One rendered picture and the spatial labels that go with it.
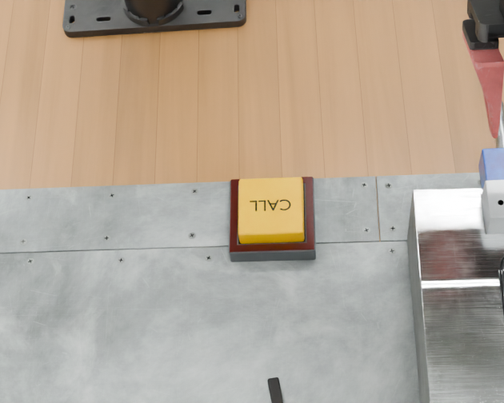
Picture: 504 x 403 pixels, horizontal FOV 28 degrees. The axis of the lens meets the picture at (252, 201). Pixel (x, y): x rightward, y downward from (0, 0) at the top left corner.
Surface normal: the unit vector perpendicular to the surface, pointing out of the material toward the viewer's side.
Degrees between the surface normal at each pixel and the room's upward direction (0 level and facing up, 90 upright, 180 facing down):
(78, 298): 0
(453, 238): 0
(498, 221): 90
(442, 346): 4
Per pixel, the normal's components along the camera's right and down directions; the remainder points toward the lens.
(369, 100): -0.08, -0.50
